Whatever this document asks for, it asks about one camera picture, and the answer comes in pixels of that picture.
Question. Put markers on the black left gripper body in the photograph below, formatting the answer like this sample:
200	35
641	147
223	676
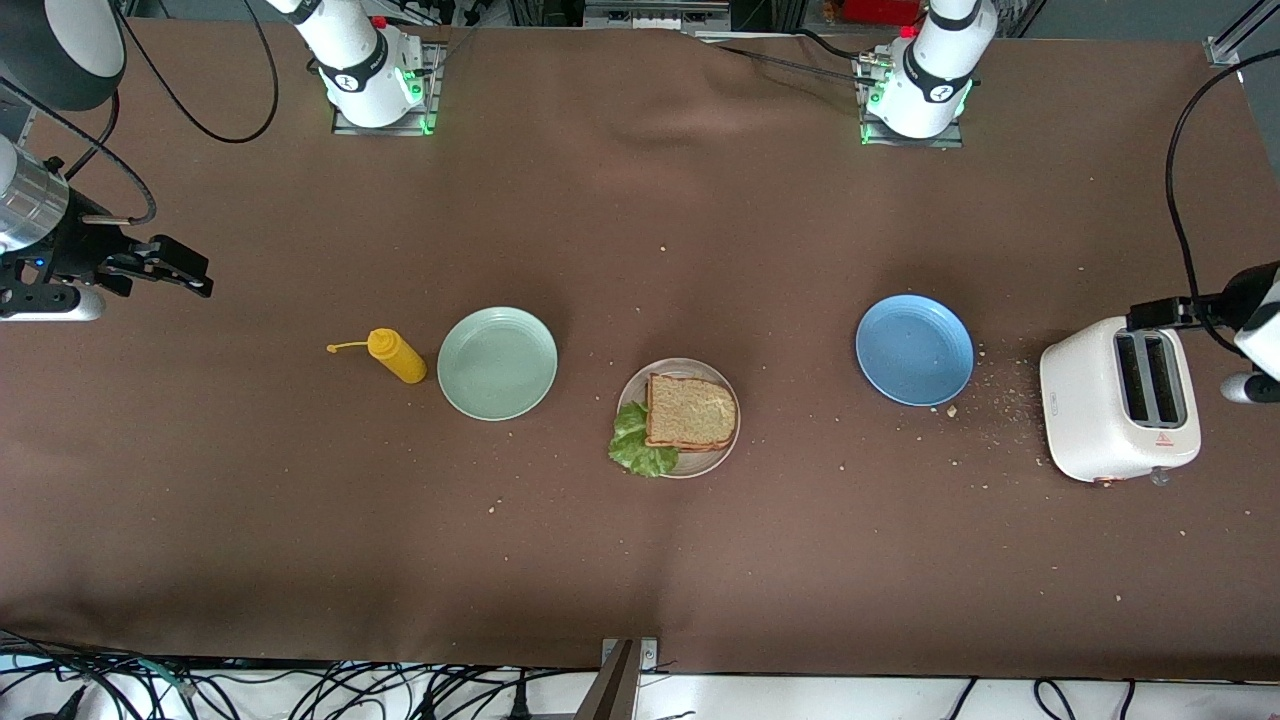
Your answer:
1232	298

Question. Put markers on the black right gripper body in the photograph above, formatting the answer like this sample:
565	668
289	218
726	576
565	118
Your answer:
72	250

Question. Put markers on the yellow mustard squeeze bottle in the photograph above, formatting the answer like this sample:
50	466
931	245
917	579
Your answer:
397	355

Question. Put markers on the green lettuce leaf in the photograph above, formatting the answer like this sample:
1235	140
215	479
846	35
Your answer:
635	450

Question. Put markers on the blue plate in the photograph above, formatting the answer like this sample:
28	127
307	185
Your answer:
915	350

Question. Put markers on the pale green plate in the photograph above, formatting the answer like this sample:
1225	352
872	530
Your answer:
497	363

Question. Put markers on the beige plate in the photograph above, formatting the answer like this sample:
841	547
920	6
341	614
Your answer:
705	464

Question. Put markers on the white toaster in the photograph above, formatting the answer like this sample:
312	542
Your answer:
1080	410

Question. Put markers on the red box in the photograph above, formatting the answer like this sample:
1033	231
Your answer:
880	10

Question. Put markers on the grey equipment box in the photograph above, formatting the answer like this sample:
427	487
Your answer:
655	15

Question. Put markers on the brown tablecloth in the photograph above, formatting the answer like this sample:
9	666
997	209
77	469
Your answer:
640	560

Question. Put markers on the dark metal bar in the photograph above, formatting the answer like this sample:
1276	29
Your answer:
610	695

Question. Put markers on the aluminium frame strut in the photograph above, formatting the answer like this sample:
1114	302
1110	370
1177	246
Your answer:
20	115

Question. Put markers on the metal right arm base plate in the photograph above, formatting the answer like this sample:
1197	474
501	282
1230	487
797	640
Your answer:
385	131

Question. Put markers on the aluminium frame profile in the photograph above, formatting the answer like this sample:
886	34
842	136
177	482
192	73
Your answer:
1225	50

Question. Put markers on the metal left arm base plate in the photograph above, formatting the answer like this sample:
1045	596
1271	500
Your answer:
910	143

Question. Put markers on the grey metal bracket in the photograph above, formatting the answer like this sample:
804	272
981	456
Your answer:
648	655

